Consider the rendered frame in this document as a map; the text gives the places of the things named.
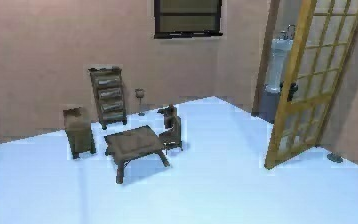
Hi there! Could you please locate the small grey floor lamp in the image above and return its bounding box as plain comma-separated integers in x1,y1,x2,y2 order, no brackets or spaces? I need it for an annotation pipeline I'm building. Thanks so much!
134,88,146,117

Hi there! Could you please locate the brown wooden table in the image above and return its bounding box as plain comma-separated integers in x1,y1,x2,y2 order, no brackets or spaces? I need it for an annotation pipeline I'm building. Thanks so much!
103,125,171,185

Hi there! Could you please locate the brown chest of drawers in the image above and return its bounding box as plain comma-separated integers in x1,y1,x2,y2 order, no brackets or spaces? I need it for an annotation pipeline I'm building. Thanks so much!
87,65,128,131

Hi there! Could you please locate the black framed window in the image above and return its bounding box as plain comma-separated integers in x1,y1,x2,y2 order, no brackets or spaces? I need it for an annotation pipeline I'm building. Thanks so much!
153,0,224,40

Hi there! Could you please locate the brown armchair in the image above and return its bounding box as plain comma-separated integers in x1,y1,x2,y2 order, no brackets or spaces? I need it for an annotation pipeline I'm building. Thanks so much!
62,106,97,160

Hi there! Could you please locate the yellow wooden glass door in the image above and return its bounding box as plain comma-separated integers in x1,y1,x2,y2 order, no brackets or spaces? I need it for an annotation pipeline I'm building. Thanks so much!
264,0,358,170

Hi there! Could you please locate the dark grey door stop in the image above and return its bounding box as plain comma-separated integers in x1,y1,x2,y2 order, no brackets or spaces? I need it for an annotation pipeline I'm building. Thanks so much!
326,152,344,164

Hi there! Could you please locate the white pedestal sink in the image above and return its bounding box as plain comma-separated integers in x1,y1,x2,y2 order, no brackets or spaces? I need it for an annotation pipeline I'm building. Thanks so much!
264,24,297,94

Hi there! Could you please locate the black door handle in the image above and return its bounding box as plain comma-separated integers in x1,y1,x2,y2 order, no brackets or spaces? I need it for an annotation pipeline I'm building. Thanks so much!
279,81,299,103

